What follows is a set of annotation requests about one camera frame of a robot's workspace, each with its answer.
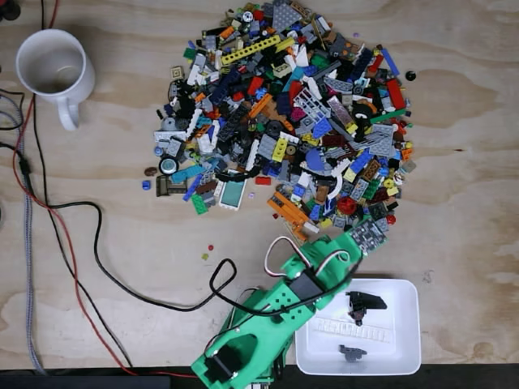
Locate white plastic bin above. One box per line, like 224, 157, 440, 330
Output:
294, 278, 422, 376

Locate thin black cable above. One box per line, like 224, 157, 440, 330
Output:
32, 92, 135, 368

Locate red thin cable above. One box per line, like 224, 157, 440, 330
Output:
11, 95, 200, 380

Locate red long Lego brick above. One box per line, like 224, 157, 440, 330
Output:
384, 79, 407, 110

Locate green long Lego plate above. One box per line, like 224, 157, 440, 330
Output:
370, 108, 407, 125

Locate gray lattice fence piece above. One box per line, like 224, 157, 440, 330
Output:
292, 88, 332, 119

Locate white red black servo cable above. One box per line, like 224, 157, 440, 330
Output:
264, 236, 350, 280

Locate blue long Lego plate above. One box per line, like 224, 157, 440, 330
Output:
182, 173, 203, 203

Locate gray braided cable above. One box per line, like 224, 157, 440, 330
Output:
20, 190, 45, 376

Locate camera circuit board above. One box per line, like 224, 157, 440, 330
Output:
347, 218, 388, 259

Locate black flat box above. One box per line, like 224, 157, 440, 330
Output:
0, 374, 172, 389

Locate white window frame teal glass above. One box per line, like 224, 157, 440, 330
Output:
218, 179, 247, 212

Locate black wedge Lego piece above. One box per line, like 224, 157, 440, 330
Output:
346, 290, 388, 327

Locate dark gray small Lego piece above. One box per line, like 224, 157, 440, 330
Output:
338, 344, 368, 363

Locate yellow technic beam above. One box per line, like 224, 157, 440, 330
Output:
221, 34, 281, 66

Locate large orange Lego assembly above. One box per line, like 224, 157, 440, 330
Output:
266, 190, 311, 244

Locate white grille plate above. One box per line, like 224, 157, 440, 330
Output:
153, 130, 188, 143

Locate green two-by-four Lego plate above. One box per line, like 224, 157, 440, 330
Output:
190, 194, 209, 216

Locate white ceramic mug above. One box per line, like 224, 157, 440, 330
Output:
15, 28, 97, 132

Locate dark smoky Lego frame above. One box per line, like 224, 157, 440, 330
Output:
156, 174, 189, 199

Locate teal long Lego piece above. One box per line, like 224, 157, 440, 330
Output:
169, 164, 207, 184

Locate clear long Lego piece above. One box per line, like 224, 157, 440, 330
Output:
315, 318, 397, 344

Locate dark gray wedge plate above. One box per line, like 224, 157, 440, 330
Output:
271, 0, 304, 32

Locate thick black cable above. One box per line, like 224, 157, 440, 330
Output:
48, 201, 285, 317

